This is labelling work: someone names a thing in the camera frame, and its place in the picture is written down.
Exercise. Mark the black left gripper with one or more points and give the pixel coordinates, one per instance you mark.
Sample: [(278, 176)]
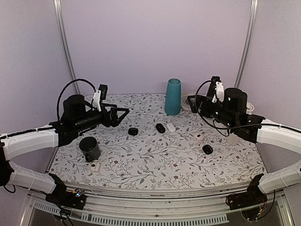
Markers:
[(114, 121)]

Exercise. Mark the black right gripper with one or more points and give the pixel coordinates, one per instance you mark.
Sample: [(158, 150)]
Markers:
[(205, 111)]

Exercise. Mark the white earbud case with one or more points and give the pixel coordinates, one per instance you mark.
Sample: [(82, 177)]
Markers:
[(95, 167), (171, 128), (198, 136)]

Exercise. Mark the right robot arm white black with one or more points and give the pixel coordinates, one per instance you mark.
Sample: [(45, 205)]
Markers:
[(229, 109)]

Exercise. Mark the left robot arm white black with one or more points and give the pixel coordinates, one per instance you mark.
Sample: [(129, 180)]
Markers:
[(79, 116)]

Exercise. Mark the white closed earbud case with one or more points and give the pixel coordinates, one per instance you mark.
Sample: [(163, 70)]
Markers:
[(171, 128)]

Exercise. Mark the black earbud case left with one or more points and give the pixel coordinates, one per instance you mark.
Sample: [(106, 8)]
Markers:
[(133, 131)]

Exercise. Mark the black earbud case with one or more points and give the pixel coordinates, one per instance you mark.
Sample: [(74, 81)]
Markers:
[(133, 131), (160, 128), (207, 149)]

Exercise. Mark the black earbud case centre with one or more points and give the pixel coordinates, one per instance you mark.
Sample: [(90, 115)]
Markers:
[(160, 128)]

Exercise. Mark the black earbud case right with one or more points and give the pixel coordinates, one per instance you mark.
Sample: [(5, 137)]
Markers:
[(207, 149)]

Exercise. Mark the teal tall cup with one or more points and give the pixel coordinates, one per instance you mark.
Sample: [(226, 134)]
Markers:
[(173, 97)]

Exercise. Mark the black tall cup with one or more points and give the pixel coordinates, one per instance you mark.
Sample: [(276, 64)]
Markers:
[(211, 90)]

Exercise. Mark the dark grey mug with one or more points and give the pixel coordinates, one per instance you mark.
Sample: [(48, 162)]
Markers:
[(90, 148)]

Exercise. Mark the white ribbed vase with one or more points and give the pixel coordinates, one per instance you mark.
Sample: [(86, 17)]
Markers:
[(233, 139)]

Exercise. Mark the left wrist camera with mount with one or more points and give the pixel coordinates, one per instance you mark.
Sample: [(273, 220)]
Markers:
[(99, 96)]

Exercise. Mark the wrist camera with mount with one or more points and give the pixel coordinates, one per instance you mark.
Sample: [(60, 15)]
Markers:
[(99, 96), (218, 90)]

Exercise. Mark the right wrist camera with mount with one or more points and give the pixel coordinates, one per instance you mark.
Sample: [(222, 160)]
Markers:
[(218, 90)]

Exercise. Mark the right aluminium frame post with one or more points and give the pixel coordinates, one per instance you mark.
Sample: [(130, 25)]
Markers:
[(247, 44)]

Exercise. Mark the aluminium frame post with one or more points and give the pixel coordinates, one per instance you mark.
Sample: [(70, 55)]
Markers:
[(62, 33), (247, 44)]

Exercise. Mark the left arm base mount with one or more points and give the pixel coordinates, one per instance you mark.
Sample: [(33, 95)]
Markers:
[(60, 196)]

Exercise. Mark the aluminium front rail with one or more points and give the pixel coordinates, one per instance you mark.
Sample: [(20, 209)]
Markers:
[(184, 207)]

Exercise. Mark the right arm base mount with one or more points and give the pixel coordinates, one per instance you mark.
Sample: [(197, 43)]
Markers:
[(252, 196)]

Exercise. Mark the left aluminium frame post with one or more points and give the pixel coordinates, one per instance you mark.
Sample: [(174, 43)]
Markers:
[(62, 33)]

